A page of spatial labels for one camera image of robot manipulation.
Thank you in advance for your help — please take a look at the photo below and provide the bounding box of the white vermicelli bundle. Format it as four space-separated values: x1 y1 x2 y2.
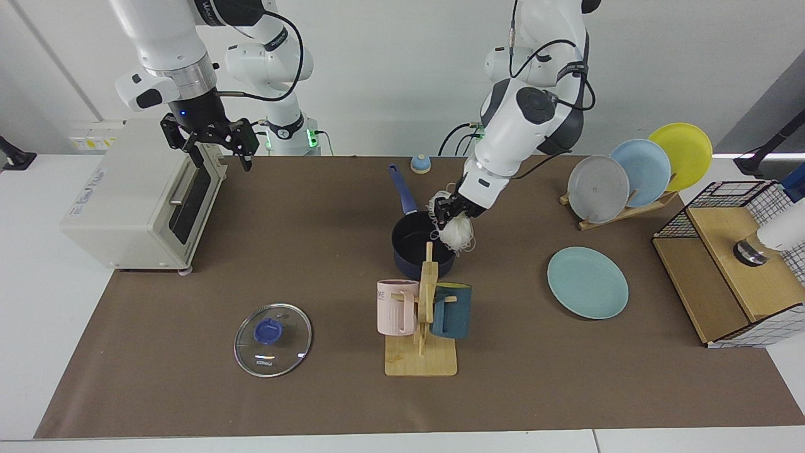
428 182 477 257

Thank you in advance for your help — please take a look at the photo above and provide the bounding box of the glass lid blue knob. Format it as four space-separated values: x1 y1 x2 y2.
234 303 313 378

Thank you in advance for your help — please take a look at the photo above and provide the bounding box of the grey plate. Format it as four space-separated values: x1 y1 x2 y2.
567 155 630 225

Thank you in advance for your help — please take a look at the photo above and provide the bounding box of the teal green plate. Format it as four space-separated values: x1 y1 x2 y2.
547 246 630 320

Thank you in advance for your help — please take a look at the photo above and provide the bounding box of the wooden plate rack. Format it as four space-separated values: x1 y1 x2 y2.
560 189 680 232

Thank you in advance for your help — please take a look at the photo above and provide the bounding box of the light blue plate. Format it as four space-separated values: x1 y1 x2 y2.
609 139 672 208

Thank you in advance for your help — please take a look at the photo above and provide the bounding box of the yellow plate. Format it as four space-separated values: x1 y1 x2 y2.
648 122 713 193

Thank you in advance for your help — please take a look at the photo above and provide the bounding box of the pale toaster oven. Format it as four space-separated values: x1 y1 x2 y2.
60 118 228 276

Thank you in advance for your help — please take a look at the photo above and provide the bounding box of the brown tablecloth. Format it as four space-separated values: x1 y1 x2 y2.
33 155 805 439

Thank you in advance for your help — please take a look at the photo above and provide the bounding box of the dark teal cup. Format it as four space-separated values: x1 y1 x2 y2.
431 283 473 340

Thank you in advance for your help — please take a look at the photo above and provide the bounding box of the pink cup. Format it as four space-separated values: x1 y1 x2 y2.
377 279 420 337

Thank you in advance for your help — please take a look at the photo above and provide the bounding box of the wooden cup stand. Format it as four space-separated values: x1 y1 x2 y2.
384 242 458 378

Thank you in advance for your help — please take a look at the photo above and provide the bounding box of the black pole stand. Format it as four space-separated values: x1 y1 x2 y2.
733 110 805 178

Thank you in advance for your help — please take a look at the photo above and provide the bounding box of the small blue block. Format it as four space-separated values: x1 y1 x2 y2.
780 162 805 203

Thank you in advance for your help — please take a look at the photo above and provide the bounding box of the black pot blue handle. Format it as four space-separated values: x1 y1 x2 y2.
387 164 456 281

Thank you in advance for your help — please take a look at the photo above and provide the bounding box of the black base cable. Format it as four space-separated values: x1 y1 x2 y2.
438 123 482 157

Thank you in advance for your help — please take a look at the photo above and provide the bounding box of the white wall power strip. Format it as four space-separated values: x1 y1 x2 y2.
68 120 126 152

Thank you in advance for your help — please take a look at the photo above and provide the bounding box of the black clamp mount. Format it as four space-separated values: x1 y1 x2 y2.
0 135 37 172

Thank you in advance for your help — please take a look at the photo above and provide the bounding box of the wire basket wooden floor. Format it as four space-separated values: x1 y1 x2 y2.
652 181 805 349

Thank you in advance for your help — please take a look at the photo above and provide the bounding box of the white cylindrical device silver ring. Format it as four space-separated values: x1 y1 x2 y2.
733 211 805 267

